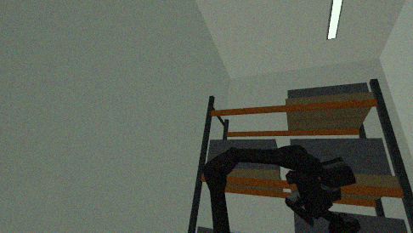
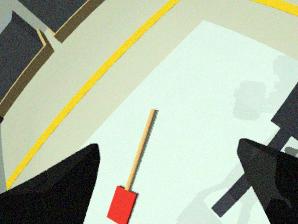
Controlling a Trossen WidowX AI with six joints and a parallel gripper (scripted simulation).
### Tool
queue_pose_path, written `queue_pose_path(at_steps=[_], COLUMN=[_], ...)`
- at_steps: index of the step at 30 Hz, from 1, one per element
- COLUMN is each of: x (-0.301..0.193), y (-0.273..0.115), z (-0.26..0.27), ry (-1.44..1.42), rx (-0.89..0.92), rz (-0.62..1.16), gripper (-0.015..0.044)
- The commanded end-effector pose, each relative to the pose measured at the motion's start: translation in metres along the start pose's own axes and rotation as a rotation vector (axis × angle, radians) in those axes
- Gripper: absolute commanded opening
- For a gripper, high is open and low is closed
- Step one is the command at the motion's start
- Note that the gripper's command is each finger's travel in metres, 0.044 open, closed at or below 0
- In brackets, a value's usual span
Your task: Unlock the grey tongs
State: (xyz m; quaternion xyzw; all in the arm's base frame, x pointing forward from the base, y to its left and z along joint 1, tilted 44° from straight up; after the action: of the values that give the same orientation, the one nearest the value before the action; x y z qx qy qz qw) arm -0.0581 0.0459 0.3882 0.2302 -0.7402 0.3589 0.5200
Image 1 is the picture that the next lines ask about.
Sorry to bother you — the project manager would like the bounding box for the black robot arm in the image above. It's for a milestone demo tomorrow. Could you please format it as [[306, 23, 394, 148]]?
[[203, 145, 356, 233]]

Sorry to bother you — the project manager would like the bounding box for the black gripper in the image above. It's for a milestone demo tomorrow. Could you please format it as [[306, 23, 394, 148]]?
[[285, 189, 361, 233]]

